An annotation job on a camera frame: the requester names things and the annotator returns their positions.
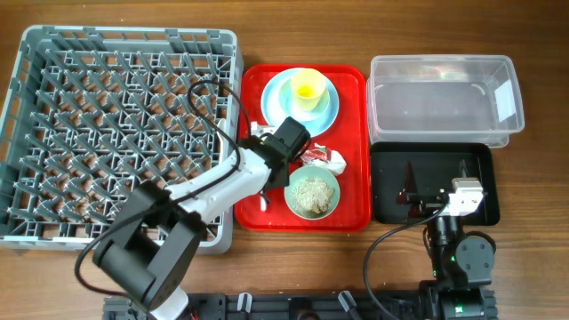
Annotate red plastic tray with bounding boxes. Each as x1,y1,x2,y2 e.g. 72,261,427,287
234,65,372,233

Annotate white tissue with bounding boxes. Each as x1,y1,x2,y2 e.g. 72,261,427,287
314,148,347,176

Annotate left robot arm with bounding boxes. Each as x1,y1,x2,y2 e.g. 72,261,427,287
92,117,310,319

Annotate clear plastic bin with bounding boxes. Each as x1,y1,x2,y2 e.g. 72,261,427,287
366,54,525,148

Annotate rice and peanut leftovers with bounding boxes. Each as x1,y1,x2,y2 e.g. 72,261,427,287
292,178,335,218

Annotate white plastic spoon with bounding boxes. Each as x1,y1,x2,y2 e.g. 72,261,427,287
260,196,268,212

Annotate yellow plastic cup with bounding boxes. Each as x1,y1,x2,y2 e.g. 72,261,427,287
291,68,326,111

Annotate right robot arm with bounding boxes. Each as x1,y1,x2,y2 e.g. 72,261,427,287
397,164,498,319

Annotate grey plastic dishwasher rack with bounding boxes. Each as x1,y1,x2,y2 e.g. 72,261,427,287
1,26,244,251

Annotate light blue plate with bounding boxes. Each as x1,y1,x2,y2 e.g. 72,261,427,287
260,68,340,138

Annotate light green small plate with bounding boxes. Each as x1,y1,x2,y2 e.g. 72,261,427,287
278,79,330,122

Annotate black plastic tray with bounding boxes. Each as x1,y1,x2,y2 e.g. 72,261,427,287
371,142,501,226

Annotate light green bowl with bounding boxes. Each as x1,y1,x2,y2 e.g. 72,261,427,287
284,165,341,220

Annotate red snack wrapper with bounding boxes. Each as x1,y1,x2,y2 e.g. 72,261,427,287
301,144,331,165

